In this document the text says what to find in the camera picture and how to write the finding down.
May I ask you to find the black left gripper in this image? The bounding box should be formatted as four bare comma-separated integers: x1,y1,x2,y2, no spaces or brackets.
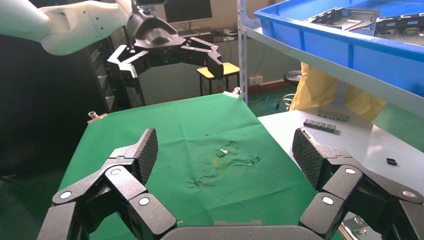
106,4,225,90

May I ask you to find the black stool with chrome base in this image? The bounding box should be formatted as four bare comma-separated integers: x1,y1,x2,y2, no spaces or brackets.
281,69,304,112

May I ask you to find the blue plastic bin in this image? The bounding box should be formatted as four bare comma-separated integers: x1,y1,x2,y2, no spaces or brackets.
253,0,424,98

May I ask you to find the metal binder clip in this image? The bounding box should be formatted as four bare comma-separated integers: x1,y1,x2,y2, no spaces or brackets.
338,213,370,240
86,111,109,124
222,86,242,99

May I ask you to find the grey metal shelf frame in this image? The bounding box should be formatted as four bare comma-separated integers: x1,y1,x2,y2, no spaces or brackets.
243,25,424,117

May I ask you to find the white wall socket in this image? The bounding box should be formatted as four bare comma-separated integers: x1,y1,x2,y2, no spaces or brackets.
248,75,265,87

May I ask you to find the yellow plastic bag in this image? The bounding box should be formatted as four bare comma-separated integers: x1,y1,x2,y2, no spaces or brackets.
289,61,388,122

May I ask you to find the black component strip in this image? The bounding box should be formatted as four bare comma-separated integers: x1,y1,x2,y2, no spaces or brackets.
303,118,340,135

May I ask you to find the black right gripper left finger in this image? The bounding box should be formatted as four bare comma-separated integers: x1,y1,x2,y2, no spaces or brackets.
36,128,178,240

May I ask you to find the silver sheet metal bracket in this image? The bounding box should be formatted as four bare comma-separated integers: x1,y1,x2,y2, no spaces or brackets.
374,13,424,46
304,7,381,33

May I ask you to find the grey perforated shelf post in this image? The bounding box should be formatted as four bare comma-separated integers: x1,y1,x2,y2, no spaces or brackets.
236,0,250,105
332,80,349,108

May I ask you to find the yellow top stool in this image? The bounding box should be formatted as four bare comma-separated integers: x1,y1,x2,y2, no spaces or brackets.
196,62,241,97

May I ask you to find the blue floor cable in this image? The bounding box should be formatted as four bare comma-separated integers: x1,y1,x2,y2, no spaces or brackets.
247,94,286,114

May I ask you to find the green table cloth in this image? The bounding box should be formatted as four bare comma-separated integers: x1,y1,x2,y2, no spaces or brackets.
57,92,344,240

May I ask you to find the black computer monitor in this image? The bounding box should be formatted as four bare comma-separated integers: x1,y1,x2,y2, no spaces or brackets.
163,0,214,31

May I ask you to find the black equipment rack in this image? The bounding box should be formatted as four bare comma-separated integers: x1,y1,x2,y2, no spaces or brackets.
0,33,133,176

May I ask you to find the grey metal connector strip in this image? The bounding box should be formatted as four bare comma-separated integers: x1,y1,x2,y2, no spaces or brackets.
316,108,351,122

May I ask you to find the black keyboard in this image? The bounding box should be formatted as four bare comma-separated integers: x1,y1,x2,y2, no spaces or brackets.
178,28,215,37

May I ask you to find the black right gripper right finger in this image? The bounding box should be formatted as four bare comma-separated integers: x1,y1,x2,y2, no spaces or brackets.
291,127,424,240

